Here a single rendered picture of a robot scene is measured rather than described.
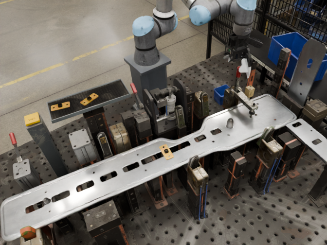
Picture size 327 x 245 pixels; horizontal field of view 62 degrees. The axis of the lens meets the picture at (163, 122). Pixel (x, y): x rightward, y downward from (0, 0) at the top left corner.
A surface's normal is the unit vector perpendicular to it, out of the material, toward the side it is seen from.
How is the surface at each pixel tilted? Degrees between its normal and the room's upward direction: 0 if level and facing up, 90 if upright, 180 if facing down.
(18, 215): 0
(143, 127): 90
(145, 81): 90
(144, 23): 7
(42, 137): 90
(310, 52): 90
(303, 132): 0
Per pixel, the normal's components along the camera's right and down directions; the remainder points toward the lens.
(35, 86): -0.06, -0.69
